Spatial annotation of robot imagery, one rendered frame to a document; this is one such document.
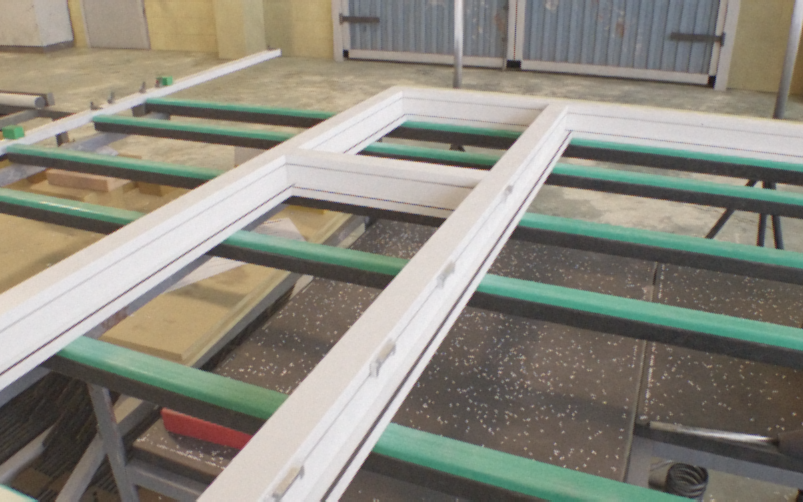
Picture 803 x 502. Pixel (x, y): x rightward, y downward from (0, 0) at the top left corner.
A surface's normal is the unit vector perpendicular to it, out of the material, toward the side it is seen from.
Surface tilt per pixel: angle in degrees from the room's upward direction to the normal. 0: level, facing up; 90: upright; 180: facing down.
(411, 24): 90
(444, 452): 0
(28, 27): 90
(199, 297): 0
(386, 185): 90
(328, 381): 0
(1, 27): 90
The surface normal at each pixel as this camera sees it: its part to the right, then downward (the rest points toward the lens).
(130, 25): -0.38, 0.41
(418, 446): -0.01, -0.90
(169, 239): 0.92, 0.16
